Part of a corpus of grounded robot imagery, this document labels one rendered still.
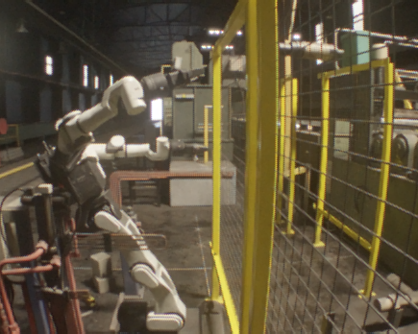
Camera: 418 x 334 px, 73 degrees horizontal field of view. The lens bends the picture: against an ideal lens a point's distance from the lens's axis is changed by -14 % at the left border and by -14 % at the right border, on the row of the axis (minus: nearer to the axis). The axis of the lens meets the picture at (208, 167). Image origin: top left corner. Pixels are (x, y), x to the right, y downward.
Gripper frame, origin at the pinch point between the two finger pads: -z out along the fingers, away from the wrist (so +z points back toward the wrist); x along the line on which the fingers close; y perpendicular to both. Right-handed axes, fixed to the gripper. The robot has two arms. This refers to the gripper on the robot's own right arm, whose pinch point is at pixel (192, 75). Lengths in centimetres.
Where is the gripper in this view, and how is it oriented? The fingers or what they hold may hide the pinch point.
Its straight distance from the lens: 116.8
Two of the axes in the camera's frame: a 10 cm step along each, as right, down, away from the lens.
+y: 3.3, 9.3, 1.6
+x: -3.4, -0.4, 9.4
